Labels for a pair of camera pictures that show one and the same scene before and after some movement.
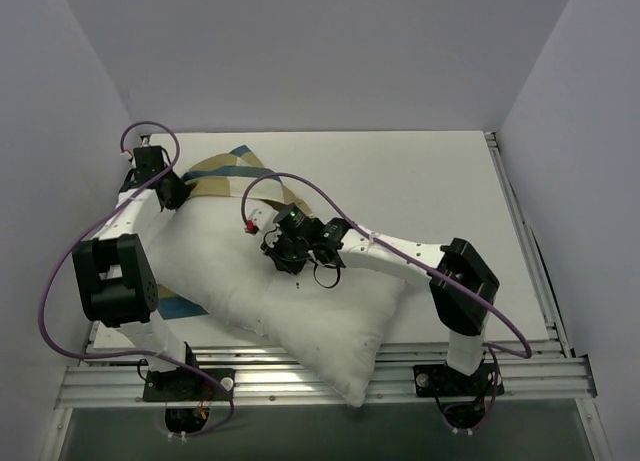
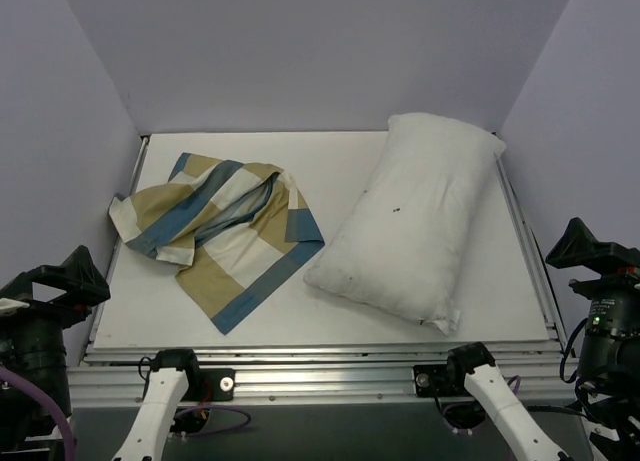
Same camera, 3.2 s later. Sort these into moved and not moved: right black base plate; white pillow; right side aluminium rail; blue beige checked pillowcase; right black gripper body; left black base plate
Moved: white pillow; right black gripper body; blue beige checked pillowcase
Not moved: left black base plate; right black base plate; right side aluminium rail
